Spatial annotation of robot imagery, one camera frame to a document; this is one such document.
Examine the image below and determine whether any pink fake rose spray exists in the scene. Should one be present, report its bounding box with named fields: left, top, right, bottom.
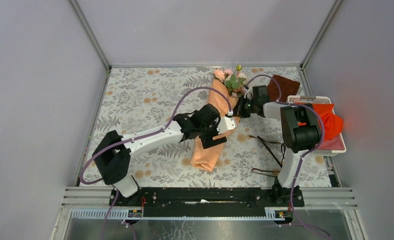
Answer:
left=224, top=72, right=247, bottom=98

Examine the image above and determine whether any peach wrapping paper sheet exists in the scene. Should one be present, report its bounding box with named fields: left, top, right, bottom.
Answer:
left=189, top=69, right=250, bottom=173

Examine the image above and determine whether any dark brown ribbon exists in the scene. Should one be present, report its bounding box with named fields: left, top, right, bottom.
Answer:
left=249, top=134, right=287, bottom=178

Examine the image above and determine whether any large pink fake rose stem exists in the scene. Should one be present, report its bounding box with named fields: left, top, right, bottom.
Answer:
left=213, top=69, right=233, bottom=83

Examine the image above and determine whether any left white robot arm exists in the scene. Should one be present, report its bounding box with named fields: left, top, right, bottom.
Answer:
left=92, top=104, right=237, bottom=206

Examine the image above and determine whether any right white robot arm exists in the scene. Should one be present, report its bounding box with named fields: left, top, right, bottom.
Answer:
left=233, top=86, right=324, bottom=206

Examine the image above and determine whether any brown towel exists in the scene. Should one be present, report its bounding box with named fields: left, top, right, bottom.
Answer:
left=267, top=75, right=300, bottom=102

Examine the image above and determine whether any white plastic basket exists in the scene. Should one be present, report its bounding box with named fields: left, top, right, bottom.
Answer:
left=287, top=95, right=347, bottom=157

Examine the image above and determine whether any floral patterned table mat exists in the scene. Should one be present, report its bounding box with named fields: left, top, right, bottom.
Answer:
left=80, top=66, right=332, bottom=188

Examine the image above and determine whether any orange cloth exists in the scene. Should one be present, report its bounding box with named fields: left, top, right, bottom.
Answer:
left=313, top=103, right=344, bottom=140

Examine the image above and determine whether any pink cloth in basket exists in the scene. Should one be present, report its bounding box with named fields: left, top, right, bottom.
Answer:
left=319, top=134, right=345, bottom=151

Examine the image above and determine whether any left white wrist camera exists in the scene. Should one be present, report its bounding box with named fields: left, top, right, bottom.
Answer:
left=217, top=110, right=237, bottom=135

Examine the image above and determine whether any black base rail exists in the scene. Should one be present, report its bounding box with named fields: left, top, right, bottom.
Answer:
left=109, top=186, right=305, bottom=218

